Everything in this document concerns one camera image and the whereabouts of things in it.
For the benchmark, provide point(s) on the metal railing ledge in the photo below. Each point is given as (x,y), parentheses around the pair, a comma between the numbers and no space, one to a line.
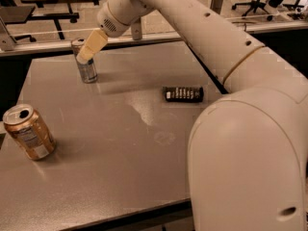
(299,27)

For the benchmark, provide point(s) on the dark background desk left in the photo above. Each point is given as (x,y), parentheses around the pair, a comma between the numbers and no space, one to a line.
(17,15)

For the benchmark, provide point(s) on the metal glass bracket right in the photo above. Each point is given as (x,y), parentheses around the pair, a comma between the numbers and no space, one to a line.
(216,6)

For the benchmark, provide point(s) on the metal glass bracket left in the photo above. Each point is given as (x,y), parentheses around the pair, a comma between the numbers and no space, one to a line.
(7,41)

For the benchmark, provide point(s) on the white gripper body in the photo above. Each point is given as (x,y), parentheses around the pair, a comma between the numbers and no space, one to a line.
(108,20)

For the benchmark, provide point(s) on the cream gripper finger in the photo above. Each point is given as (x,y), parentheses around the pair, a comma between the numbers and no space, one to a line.
(93,44)

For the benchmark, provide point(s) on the metal glass bracket middle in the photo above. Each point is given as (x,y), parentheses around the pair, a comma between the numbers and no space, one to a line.
(136,30)

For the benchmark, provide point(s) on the orange soda can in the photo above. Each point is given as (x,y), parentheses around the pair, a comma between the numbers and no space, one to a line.
(28,129)

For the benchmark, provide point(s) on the silver blue redbull can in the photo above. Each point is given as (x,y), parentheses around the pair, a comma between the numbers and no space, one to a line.
(87,69)

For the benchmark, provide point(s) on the metal glass bracket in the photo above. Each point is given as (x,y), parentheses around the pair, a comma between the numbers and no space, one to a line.
(216,6)
(7,41)
(136,30)

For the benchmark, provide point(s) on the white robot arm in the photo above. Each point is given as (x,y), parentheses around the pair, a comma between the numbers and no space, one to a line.
(247,152)

